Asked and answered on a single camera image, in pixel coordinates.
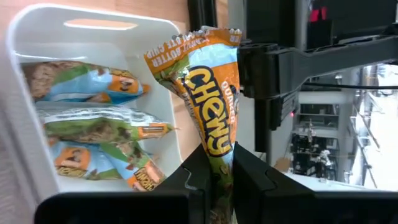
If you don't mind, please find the dark snack bag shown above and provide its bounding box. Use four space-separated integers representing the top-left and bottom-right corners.
21 60 152 104

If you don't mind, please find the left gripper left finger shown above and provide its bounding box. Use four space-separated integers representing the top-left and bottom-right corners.
154 144 213 224

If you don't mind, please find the white plastic bin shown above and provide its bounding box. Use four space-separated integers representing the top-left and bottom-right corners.
5 2 187 203

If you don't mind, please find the green snack bag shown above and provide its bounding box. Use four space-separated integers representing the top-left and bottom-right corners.
98 141 167 192

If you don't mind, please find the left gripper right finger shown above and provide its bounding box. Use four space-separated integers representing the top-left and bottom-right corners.
232 142 315 224

